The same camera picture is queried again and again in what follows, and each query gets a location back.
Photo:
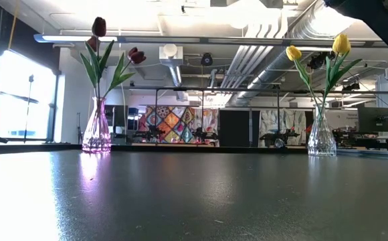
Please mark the yellow artificial tulip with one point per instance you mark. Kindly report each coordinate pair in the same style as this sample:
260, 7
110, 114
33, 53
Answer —
341, 43
293, 53

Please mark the black background robot arm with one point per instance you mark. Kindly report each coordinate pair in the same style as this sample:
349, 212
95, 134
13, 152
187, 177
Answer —
148, 134
205, 135
277, 135

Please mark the pink glass vase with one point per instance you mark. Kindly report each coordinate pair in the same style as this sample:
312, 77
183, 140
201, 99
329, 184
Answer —
96, 135

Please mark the clear glass vase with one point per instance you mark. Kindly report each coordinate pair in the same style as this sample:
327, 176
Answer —
321, 142

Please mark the orange floral cloth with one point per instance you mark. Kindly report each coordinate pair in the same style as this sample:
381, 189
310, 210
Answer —
210, 116

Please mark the colourful patterned cloth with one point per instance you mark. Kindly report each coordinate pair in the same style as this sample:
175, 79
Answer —
172, 120

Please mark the black panel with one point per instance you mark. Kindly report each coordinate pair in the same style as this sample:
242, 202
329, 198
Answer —
235, 127

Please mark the black round ceiling lamp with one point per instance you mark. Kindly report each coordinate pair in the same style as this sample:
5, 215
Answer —
206, 60

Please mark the white ceiling box unit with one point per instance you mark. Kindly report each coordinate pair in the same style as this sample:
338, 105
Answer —
170, 55

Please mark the dark screen on stand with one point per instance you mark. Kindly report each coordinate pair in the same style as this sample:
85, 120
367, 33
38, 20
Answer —
117, 115

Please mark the white leaf print cloth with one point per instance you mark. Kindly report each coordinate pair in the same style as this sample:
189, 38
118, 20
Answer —
291, 118

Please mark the long ceiling light strip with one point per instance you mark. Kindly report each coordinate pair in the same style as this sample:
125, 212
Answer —
67, 38

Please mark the black ceiling spotlight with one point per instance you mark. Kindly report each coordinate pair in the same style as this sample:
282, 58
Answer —
351, 87

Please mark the black lamp stand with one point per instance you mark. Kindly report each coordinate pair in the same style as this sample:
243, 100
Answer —
30, 79

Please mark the background work table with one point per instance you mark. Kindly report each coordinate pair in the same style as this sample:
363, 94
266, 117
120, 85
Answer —
364, 140

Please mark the black computer monitor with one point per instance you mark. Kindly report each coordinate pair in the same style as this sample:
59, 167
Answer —
376, 118

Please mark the black metal frame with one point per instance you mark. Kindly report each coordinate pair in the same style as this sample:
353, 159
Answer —
214, 89

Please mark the silver ventilation duct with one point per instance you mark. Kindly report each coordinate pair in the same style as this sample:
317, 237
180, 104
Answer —
264, 77

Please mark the black overhead camera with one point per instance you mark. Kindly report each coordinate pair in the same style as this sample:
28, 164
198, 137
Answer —
317, 61

